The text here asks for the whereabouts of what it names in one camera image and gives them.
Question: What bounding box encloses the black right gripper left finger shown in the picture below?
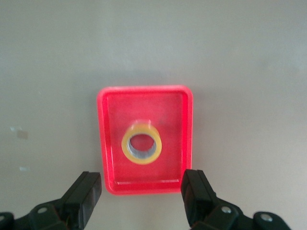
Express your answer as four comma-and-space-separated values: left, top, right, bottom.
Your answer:
0, 171, 103, 230

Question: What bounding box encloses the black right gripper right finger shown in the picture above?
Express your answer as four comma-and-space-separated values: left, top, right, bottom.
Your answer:
180, 169, 292, 230

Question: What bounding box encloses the yellow tape roll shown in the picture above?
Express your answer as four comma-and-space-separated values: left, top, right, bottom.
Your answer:
121, 119, 163, 165

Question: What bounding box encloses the red plastic tray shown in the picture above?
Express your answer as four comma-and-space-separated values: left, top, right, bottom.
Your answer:
96, 84, 194, 196

